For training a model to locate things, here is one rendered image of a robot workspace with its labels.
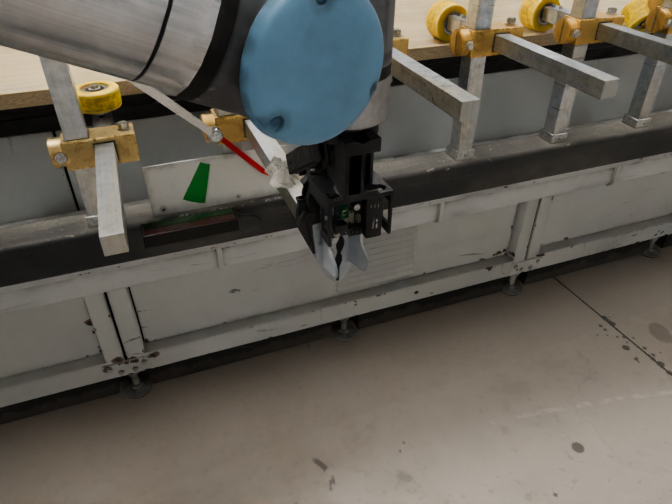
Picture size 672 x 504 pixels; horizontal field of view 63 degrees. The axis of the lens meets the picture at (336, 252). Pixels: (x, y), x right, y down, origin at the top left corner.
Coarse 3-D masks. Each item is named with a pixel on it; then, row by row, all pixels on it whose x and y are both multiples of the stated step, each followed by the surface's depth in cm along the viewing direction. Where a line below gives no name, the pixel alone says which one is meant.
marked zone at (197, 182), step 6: (198, 168) 98; (204, 168) 99; (198, 174) 99; (204, 174) 100; (192, 180) 99; (198, 180) 100; (204, 180) 100; (192, 186) 100; (198, 186) 100; (204, 186) 101; (186, 192) 100; (192, 192) 101; (198, 192) 101; (204, 192) 102; (186, 198) 101; (192, 198) 101; (198, 198) 102; (204, 198) 102
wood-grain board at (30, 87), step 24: (408, 0) 159; (432, 0) 159; (456, 0) 159; (504, 0) 159; (600, 0) 159; (624, 0) 159; (408, 24) 136; (624, 24) 136; (0, 48) 119; (408, 48) 119; (432, 48) 120; (0, 72) 105; (24, 72) 105; (72, 72) 105; (96, 72) 105; (0, 96) 96; (24, 96) 97; (48, 96) 98
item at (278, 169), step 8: (272, 160) 81; (280, 160) 81; (272, 168) 79; (280, 168) 81; (272, 176) 79; (280, 176) 77; (288, 176) 77; (296, 176) 78; (272, 184) 77; (280, 184) 77; (288, 184) 77
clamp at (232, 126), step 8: (216, 112) 97; (208, 120) 95; (216, 120) 95; (224, 120) 95; (232, 120) 96; (240, 120) 96; (224, 128) 96; (232, 128) 97; (240, 128) 97; (224, 136) 97; (232, 136) 97; (240, 136) 98
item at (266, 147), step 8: (248, 120) 96; (248, 128) 94; (256, 128) 94; (248, 136) 96; (256, 136) 91; (264, 136) 91; (256, 144) 91; (264, 144) 88; (272, 144) 88; (256, 152) 92; (264, 152) 86; (272, 152) 86; (280, 152) 86; (264, 160) 87; (296, 184) 77; (280, 192) 81; (288, 192) 76; (296, 192) 76; (288, 200) 77
